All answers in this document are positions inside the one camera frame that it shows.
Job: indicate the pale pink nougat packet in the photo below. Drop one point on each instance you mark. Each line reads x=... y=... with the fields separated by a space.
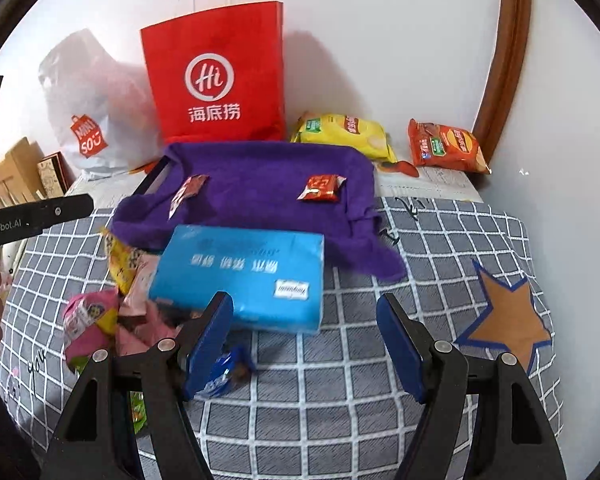
x=142 y=280

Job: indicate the pink peach snack packet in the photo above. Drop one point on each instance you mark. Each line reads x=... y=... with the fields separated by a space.
x=145 y=330

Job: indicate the red paper bag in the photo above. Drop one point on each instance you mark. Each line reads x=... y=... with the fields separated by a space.
x=215 y=60

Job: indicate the patterned cardboard box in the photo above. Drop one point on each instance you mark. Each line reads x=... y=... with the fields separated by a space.
x=55 y=175

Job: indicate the grey checked bedsheet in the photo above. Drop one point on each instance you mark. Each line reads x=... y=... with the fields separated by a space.
x=355 y=360

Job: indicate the blue tissue pack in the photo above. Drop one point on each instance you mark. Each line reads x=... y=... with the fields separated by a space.
x=240 y=270

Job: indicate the brown wooden frame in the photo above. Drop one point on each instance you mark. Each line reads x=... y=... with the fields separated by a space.
x=510 y=60

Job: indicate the orange chip bag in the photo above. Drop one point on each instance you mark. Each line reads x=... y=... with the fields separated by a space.
x=445 y=145

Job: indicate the yellow triangular snack packet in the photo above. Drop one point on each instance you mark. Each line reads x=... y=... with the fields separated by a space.
x=122 y=262

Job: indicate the purple towel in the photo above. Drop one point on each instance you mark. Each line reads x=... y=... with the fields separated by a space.
x=260 y=170

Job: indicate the red and white snack packet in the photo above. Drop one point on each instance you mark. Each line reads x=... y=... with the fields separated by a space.
x=187 y=192

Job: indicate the white plastic bag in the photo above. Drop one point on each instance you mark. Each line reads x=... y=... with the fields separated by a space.
x=80 y=90

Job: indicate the pink cartoon snack packet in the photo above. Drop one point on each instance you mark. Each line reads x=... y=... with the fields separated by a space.
x=87 y=317

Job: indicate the small red snack packet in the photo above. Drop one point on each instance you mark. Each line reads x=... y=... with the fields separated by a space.
x=322 y=187

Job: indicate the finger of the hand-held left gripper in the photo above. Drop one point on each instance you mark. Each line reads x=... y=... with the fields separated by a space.
x=35 y=217

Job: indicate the white printed paper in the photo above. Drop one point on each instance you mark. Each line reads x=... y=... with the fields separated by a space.
x=430 y=185

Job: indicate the green snack packet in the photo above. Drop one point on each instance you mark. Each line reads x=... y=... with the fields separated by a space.
x=138 y=412

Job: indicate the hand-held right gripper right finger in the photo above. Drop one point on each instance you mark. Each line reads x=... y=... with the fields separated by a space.
x=400 y=345

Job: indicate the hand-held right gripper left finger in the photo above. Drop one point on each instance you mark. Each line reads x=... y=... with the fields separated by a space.
x=210 y=345

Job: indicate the small blue snack packet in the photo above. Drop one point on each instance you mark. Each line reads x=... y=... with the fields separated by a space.
x=230 y=372

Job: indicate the yellow chip bag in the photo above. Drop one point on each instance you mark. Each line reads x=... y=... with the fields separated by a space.
x=340 y=132

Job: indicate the light wooden furniture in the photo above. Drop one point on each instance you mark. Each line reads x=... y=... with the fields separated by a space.
x=10 y=175

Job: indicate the flat red packet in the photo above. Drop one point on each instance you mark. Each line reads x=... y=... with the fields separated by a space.
x=397 y=168

